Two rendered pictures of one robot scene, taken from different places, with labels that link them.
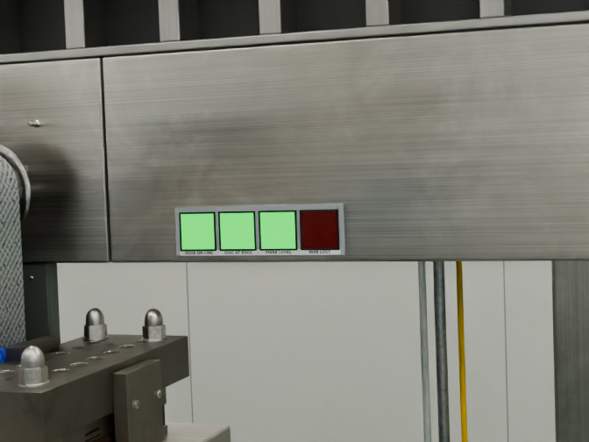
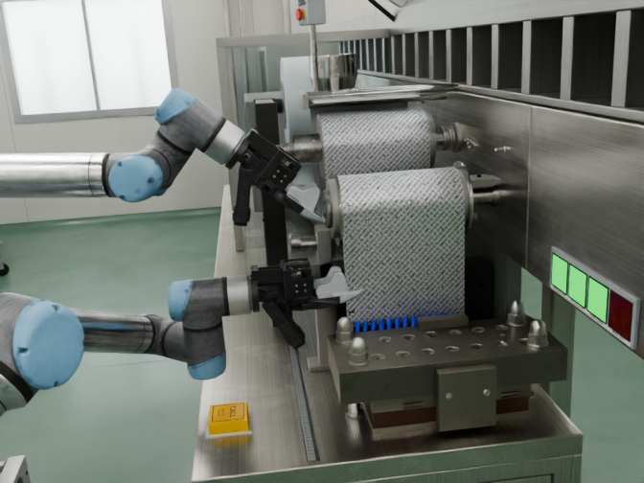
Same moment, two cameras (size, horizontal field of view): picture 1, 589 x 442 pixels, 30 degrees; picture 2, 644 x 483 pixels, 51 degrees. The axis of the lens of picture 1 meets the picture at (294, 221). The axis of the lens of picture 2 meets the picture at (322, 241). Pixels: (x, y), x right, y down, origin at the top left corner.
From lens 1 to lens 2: 1.05 m
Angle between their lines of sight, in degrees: 66
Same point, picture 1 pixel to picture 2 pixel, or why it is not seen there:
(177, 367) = (544, 372)
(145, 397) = (467, 393)
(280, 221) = (598, 292)
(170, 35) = (564, 93)
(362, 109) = not seen: outside the picture
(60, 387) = (363, 372)
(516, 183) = not seen: outside the picture
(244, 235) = (580, 292)
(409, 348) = not seen: outside the picture
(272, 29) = (618, 103)
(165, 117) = (554, 167)
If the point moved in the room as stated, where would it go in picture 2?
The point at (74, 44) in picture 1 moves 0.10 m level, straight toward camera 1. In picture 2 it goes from (524, 89) to (486, 94)
